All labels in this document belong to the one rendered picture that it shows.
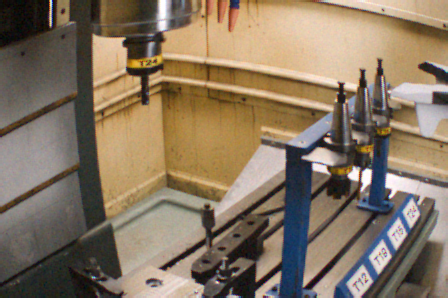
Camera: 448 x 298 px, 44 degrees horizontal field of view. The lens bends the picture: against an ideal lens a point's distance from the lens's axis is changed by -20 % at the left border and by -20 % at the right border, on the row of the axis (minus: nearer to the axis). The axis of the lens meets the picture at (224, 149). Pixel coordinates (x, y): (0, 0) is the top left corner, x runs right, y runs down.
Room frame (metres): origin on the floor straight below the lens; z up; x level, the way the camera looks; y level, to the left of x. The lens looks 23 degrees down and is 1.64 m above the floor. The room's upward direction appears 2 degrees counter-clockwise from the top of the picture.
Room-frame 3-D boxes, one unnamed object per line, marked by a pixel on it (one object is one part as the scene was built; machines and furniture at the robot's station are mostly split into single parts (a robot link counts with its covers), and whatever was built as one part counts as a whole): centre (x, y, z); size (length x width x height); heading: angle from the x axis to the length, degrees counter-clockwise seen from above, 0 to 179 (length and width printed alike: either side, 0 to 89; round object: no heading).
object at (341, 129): (1.03, -0.20, 1.26); 0.04 x 0.04 x 0.07
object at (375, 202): (1.38, -0.37, 1.05); 0.10 x 0.05 x 0.30; 55
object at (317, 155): (0.98, -0.17, 1.21); 0.07 x 0.05 x 0.01; 55
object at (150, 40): (0.86, 0.10, 1.45); 0.06 x 0.06 x 0.03
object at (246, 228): (1.16, 0.00, 0.93); 0.26 x 0.05 x 0.06; 150
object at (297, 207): (1.02, -0.12, 1.05); 0.10 x 0.05 x 0.30; 55
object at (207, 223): (1.20, 0.04, 0.96); 0.03 x 0.03 x 0.13
